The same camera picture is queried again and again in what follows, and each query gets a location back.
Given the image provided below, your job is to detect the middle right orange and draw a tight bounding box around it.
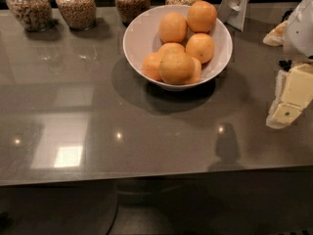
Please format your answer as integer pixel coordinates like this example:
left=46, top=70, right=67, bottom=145
left=185, top=33, right=215, bottom=64

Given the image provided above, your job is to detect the middle hidden orange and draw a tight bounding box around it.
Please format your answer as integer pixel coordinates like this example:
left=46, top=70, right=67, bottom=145
left=158, top=42, right=185, bottom=54

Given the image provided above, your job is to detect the top right orange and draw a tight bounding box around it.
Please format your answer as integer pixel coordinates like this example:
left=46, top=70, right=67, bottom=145
left=187, top=1, right=217, bottom=33

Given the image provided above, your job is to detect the left lower orange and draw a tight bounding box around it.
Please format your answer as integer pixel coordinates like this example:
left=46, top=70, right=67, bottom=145
left=142, top=52, right=162, bottom=81

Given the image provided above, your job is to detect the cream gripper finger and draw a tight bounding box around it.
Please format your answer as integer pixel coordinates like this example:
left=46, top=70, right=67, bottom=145
left=266, top=64, right=313, bottom=129
left=263, top=21, right=287, bottom=46

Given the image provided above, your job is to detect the leftmost glass grain jar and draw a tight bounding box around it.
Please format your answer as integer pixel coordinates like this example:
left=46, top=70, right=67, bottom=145
left=6, top=0, right=53, bottom=32

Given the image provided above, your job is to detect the top left orange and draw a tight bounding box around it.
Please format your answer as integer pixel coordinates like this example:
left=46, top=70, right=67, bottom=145
left=158, top=12, right=188, bottom=43

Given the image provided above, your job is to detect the white standing card holder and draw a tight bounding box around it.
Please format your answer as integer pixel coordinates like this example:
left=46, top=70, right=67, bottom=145
left=217, top=0, right=249, bottom=31

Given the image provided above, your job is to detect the large orange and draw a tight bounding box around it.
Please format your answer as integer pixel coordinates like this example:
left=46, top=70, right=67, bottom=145
left=158, top=52, right=195, bottom=85

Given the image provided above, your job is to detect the hidden orange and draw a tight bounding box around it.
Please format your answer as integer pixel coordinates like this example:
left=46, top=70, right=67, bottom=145
left=158, top=42, right=185, bottom=54
left=187, top=58, right=202, bottom=84

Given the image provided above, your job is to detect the white ceramic bowl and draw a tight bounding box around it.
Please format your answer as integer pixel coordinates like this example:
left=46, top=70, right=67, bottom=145
left=123, top=5, right=233, bottom=91

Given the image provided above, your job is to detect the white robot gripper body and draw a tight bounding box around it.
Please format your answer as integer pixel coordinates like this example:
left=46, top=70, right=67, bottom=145
left=283, top=0, right=313, bottom=63

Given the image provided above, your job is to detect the right lower hidden orange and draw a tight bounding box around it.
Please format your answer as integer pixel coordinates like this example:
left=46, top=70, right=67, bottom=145
left=187, top=58, right=202, bottom=84

